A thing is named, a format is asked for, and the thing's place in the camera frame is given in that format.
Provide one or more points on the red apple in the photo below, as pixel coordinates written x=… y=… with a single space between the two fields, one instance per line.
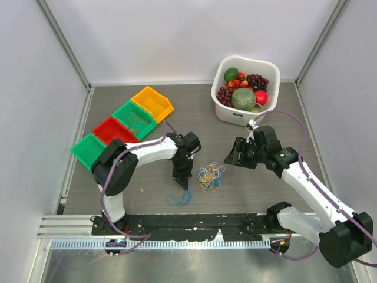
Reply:
x=261 y=97

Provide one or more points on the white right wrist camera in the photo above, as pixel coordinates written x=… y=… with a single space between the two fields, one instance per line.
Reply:
x=251 y=126

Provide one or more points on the aluminium frame post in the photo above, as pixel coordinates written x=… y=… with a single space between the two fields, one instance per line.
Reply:
x=63 y=42

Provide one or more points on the red and yellow peaches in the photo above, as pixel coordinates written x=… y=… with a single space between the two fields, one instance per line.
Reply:
x=240 y=82

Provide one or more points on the green plastic bin beside yellow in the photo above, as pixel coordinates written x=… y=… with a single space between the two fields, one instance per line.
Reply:
x=139 y=121

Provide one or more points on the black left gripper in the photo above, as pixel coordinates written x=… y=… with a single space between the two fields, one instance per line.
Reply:
x=181 y=177

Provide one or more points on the dark purple grape bunch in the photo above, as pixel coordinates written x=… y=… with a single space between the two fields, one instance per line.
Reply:
x=257 y=82

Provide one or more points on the red plastic bin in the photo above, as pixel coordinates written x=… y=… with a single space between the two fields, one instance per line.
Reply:
x=111 y=129

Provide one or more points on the green plastic bin at end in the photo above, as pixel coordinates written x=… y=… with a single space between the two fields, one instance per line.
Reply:
x=87 y=150

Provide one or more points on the white plastic fruit basket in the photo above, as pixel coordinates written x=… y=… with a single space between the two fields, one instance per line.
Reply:
x=267 y=69

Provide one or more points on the green lime fruit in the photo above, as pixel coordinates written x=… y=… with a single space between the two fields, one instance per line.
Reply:
x=231 y=74

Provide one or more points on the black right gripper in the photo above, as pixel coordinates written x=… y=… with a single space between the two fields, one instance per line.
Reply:
x=240 y=145

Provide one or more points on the white perforated cable duct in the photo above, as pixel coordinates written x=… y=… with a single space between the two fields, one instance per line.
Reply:
x=114 y=244

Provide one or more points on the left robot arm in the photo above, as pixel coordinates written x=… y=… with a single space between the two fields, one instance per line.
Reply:
x=115 y=166

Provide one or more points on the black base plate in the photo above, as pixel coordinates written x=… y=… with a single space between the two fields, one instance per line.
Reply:
x=199 y=227

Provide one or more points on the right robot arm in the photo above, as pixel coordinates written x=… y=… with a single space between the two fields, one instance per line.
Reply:
x=341 y=234

